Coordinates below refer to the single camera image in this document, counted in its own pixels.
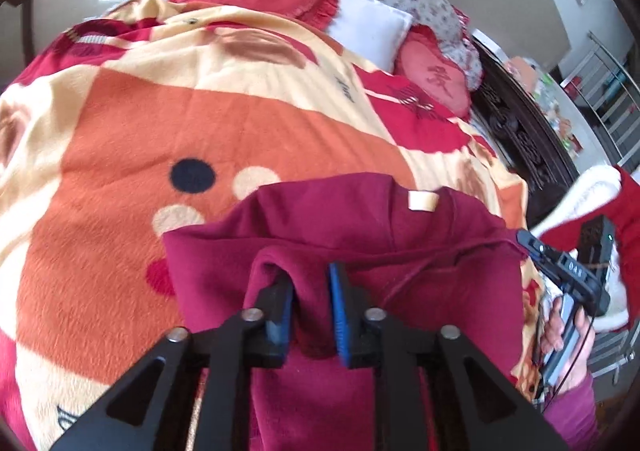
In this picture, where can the person's right hand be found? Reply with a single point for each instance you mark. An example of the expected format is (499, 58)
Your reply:
(582, 338)

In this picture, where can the dark carved wooden headboard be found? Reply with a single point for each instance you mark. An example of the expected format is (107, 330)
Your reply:
(520, 141)

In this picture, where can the black battery pack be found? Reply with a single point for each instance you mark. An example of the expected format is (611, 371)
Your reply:
(595, 241)

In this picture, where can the red ruffled cushion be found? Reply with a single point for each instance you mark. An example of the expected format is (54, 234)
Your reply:
(462, 26)

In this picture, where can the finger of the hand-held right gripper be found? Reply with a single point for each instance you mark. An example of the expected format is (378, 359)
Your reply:
(532, 243)

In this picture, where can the orange red printed blanket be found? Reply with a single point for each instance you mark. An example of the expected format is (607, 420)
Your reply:
(150, 106)

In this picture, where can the person's right forearm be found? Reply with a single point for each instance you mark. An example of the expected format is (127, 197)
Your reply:
(572, 416)

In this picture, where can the red and white embroidered cloth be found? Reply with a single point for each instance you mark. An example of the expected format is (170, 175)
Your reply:
(630, 211)

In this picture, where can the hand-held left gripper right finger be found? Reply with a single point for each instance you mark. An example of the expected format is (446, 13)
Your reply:
(340, 311)

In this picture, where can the maroon sweater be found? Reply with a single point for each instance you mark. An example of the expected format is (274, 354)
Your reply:
(350, 216)

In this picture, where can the assorted small packets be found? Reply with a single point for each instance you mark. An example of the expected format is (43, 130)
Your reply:
(545, 96)

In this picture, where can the metal rack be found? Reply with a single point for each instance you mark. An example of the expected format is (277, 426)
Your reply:
(590, 46)

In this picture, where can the white pillow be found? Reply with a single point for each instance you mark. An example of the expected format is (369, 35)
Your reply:
(370, 26)

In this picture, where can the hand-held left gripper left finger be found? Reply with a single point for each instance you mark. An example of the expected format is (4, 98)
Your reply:
(280, 311)

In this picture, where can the small red heart pillow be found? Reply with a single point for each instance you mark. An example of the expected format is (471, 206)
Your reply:
(435, 76)

